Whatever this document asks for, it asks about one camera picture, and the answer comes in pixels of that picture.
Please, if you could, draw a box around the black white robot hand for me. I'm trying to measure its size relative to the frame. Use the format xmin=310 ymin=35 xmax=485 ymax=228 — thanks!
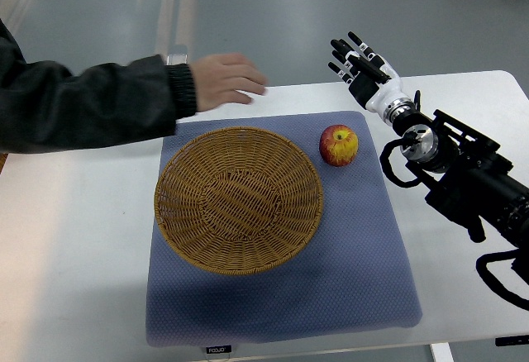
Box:
xmin=328 ymin=31 xmax=416 ymax=126

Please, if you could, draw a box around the person's bare hand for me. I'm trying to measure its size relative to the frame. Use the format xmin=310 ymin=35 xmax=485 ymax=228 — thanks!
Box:
xmin=189 ymin=53 xmax=268 ymax=112

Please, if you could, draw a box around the red yellow apple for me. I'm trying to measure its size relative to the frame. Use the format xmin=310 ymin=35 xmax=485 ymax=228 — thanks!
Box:
xmin=319 ymin=124 xmax=359 ymax=167

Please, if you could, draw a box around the black jacket sleeve forearm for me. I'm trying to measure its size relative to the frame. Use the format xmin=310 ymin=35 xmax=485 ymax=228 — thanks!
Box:
xmin=1 ymin=26 xmax=198 ymax=154

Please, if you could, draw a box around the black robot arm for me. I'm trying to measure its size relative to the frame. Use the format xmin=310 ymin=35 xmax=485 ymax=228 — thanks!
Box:
xmin=379 ymin=93 xmax=528 ymax=309

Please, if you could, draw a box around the woven wicker basket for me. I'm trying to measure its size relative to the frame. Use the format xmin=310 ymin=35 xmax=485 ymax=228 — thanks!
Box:
xmin=154 ymin=126 xmax=324 ymax=275

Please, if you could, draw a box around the metal floor plate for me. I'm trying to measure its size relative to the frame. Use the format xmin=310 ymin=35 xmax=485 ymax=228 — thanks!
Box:
xmin=166 ymin=44 xmax=188 ymax=65

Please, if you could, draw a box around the black table label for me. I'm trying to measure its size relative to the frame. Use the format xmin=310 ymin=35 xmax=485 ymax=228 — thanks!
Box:
xmin=206 ymin=345 xmax=232 ymax=355

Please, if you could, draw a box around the white table leg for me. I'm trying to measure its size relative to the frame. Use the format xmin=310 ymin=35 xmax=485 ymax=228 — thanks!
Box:
xmin=430 ymin=342 xmax=455 ymax=362

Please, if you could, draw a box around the black cable loop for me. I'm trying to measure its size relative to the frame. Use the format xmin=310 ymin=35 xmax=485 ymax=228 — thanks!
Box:
xmin=379 ymin=137 xmax=422 ymax=188

